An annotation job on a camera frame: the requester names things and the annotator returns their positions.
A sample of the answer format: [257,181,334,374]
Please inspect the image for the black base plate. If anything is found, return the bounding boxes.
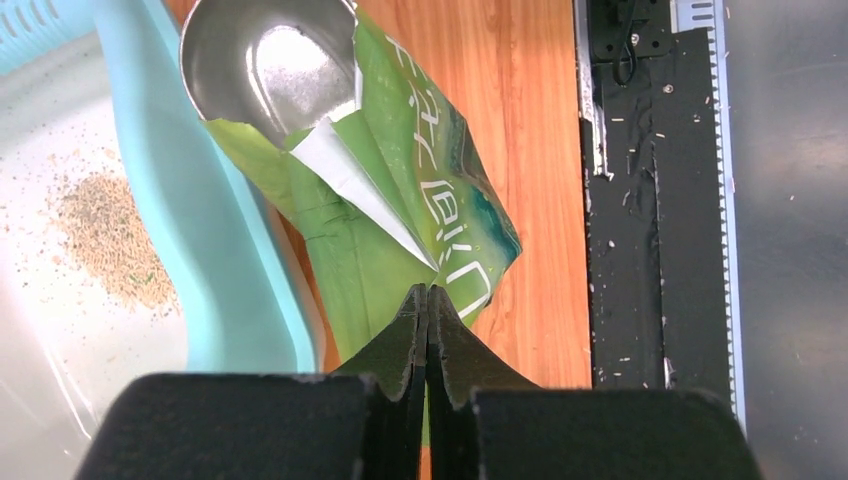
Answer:
[574,1,745,419]

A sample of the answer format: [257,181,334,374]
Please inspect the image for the green cat litter bag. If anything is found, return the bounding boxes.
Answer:
[203,2,521,359]

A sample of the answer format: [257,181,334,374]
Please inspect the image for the light blue litter box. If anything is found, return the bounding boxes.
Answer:
[1,1,322,479]

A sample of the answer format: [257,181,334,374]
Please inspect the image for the beige cat litter pile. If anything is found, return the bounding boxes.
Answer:
[54,172,177,311]

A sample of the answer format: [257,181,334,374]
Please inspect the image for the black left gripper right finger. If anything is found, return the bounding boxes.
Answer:
[427,286,540,479]

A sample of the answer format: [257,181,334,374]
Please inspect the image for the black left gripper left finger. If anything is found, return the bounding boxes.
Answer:
[331,284,428,479]

